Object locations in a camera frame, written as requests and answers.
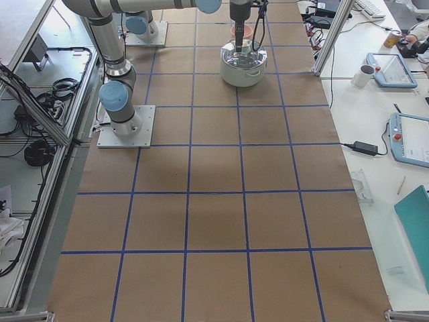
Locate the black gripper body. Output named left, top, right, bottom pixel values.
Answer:
left=229, top=0, right=250, bottom=33

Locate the glass pot lid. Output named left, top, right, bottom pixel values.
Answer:
left=221, top=39, right=267, bottom=70

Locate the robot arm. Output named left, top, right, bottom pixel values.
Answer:
left=64, top=1, right=222, bottom=136
left=125, top=11, right=158, bottom=41

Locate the pale green cooking pot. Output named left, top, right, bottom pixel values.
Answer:
left=220, top=40, right=267, bottom=87

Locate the pink bowl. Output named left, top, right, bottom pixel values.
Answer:
left=230, top=23, right=254, bottom=40

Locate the white mug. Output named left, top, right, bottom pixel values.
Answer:
left=351, top=64, right=375, bottom=88

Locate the yellow can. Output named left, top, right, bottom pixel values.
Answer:
left=383, top=30, right=402, bottom=49

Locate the far teach pendant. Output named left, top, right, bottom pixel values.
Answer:
left=366, top=53, right=418, bottom=89

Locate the teach pendant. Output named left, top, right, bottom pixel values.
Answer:
left=388, top=113, right=428, bottom=168
left=366, top=53, right=418, bottom=89

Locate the black power adapter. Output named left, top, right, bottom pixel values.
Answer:
left=341, top=141, right=385, bottom=156

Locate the near teach pendant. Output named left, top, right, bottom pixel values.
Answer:
left=388, top=113, right=428, bottom=168

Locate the clear plastic holder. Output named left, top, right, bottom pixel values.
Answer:
left=350, top=169, right=374, bottom=205

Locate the teal folder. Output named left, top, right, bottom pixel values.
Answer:
left=394, top=185, right=428, bottom=288

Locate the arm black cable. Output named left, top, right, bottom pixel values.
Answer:
left=251, top=0, right=269, bottom=52

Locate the aluminium frame post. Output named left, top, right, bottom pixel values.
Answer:
left=313, top=0, right=355, bottom=76

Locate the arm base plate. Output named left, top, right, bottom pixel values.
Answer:
left=125, top=19, right=168, bottom=47
left=97, top=105, right=156, bottom=148

